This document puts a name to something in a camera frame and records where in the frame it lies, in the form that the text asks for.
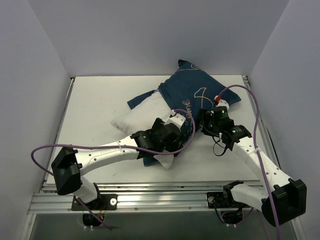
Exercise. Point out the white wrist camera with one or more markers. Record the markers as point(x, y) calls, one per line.
point(176, 119)
point(219, 102)

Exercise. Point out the blue patterned pillowcase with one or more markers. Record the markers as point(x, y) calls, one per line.
point(189, 88)

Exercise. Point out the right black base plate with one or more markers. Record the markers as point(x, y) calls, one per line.
point(218, 199)

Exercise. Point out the left aluminium side rail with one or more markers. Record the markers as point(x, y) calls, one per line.
point(67, 99)

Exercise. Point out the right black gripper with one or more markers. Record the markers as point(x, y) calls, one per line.
point(206, 122)

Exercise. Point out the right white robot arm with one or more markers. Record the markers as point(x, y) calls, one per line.
point(282, 199)

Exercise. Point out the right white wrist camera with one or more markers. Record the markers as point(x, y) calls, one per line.
point(219, 102)

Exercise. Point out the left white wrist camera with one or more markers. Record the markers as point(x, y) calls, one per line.
point(176, 119)

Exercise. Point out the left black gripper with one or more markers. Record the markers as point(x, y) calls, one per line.
point(180, 139)

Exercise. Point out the white pillow insert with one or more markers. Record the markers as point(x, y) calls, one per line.
point(143, 116)

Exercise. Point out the aluminium front rail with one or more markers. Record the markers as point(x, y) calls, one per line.
point(135, 198)

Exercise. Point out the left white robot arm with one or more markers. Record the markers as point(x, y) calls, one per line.
point(71, 164)

